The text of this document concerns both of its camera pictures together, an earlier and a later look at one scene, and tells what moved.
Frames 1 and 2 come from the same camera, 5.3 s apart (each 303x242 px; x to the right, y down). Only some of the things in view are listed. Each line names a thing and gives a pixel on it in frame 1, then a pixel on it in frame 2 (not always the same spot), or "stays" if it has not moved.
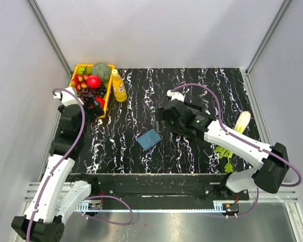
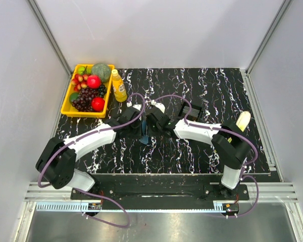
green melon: [103, 70] stays
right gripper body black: [170, 125] to [154, 128]
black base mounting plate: [166, 187] stays
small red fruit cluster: [80, 81] stays
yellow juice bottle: [119, 89] stays
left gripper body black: [95, 112] to [135, 130]
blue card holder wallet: [149, 139] to [145, 139]
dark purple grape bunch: [84, 93] stays
